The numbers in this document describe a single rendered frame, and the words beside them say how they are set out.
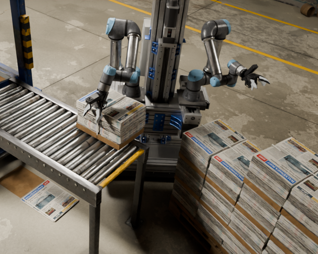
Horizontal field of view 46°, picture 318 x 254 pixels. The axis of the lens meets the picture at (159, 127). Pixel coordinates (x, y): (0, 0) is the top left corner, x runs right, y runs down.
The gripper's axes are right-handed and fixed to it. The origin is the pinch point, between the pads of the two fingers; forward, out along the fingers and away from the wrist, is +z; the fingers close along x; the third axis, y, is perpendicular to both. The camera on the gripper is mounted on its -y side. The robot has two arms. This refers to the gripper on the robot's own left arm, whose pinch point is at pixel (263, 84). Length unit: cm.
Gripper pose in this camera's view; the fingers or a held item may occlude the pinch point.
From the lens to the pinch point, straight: 263.0
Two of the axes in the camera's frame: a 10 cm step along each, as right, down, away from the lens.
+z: 4.8, 5.7, -6.6
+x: -8.8, 3.2, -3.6
